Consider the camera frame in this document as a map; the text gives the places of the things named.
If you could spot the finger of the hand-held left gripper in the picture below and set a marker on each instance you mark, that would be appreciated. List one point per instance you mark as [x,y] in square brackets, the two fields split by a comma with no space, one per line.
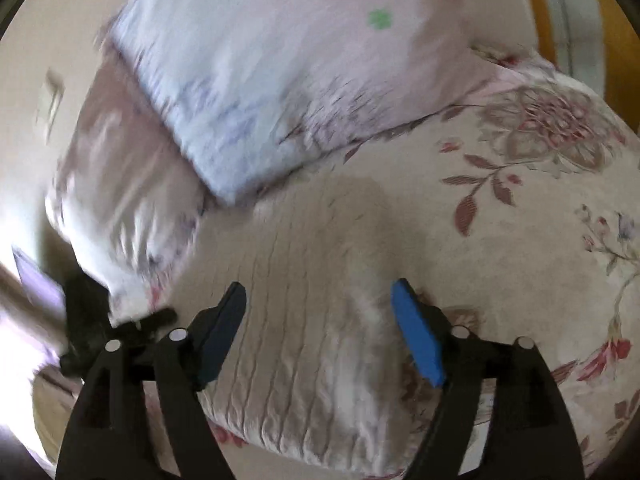
[152,321]

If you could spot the beige floral bedspread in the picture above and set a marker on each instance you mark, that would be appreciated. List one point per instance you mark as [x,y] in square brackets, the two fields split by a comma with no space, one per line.
[525,260]

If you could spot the bluish floral pillow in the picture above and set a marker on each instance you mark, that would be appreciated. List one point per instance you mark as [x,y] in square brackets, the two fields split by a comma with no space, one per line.
[280,70]

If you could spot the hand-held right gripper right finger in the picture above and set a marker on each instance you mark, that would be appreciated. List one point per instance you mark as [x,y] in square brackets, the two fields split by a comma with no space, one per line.
[417,335]

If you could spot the white wall switch plate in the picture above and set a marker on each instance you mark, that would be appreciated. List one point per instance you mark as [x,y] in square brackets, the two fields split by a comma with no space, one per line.
[50,102]

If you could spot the pink floral pillow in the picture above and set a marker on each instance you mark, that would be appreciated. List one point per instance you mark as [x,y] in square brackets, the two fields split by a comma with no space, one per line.
[120,185]

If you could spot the purple cloth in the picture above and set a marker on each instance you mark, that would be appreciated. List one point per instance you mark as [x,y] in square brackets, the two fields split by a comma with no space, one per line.
[40,285]

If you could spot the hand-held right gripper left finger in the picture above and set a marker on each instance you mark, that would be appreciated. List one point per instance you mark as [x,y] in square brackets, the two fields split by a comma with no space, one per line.
[222,330]

